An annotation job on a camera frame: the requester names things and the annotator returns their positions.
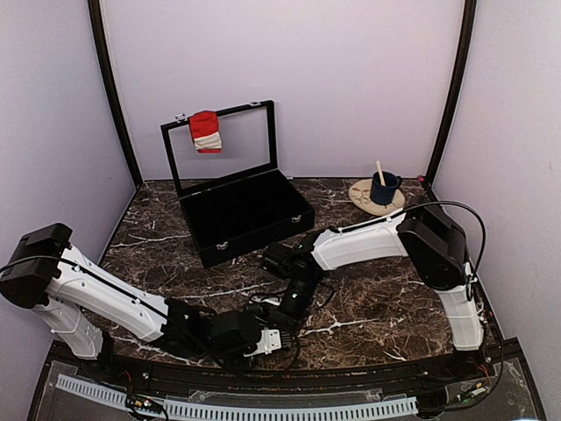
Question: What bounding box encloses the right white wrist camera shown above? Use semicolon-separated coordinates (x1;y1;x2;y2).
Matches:
250;295;281;306

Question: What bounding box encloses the left black frame post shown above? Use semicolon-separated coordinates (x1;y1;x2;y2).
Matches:
87;0;143;189

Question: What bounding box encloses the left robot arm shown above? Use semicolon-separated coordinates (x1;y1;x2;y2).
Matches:
1;223;281;382

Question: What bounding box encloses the black white striped sock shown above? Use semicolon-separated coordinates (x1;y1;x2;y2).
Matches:
280;329;301;351

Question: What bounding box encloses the dark blue mug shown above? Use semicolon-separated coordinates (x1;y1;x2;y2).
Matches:
370;171;402;205

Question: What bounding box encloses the small green circuit board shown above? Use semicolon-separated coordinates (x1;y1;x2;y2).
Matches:
124;394;163;416

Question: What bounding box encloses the wooden stick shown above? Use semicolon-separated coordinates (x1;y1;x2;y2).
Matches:
376;161;386;187

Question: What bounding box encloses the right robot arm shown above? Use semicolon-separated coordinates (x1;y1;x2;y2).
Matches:
263;201;484;381

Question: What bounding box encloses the white slotted cable duct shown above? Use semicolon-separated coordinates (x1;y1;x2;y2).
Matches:
55;375;418;420

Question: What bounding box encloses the red and beige sock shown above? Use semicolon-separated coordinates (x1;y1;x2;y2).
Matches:
189;111;223;153

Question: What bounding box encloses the black front rail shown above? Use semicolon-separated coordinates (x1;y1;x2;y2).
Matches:
47;339;522;396

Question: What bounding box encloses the black display case box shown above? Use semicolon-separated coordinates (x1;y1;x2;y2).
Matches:
160;100;315;268

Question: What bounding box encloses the black frame post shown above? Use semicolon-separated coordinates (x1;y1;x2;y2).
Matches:
87;0;143;189
424;0;477;186

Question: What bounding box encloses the right black frame post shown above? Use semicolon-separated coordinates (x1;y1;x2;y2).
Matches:
424;0;477;186

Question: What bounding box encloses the beige ceramic saucer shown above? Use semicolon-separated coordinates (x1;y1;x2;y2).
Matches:
348;178;407;217

